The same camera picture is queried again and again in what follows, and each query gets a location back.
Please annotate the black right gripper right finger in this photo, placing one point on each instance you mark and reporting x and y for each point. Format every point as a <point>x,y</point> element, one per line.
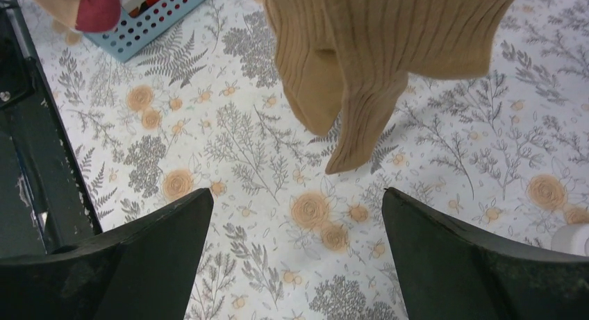
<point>449,269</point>

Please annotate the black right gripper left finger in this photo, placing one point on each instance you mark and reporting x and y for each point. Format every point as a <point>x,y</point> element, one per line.
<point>144,269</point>

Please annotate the tan brown cuff sock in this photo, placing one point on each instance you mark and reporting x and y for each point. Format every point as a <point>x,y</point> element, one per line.
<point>378,43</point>
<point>306,61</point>

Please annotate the purple tan striped sock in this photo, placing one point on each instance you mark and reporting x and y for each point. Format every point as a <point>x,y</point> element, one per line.
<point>88,16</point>

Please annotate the silver white drying rack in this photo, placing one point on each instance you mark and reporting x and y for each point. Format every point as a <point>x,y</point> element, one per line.
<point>571,239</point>

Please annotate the floral patterned table mat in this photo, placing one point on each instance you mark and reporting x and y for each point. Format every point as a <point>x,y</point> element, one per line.
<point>202,106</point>

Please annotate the light blue sock basket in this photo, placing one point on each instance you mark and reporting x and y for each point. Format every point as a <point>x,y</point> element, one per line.
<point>133,33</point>

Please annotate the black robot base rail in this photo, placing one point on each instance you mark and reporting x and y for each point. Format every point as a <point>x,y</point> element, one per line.
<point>44,203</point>

